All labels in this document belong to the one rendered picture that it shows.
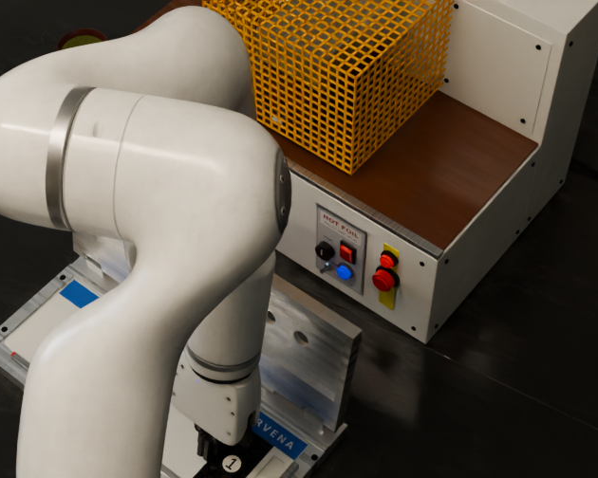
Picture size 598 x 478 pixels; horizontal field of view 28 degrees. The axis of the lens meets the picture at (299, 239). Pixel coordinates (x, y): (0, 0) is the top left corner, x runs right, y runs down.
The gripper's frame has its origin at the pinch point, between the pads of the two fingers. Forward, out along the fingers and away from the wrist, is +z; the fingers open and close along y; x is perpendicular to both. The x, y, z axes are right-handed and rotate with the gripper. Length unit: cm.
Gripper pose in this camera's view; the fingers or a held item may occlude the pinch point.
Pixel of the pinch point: (211, 441)
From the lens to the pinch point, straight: 143.4
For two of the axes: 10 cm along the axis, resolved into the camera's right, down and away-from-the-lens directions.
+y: 7.8, 4.9, -3.8
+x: 6.1, -4.8, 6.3
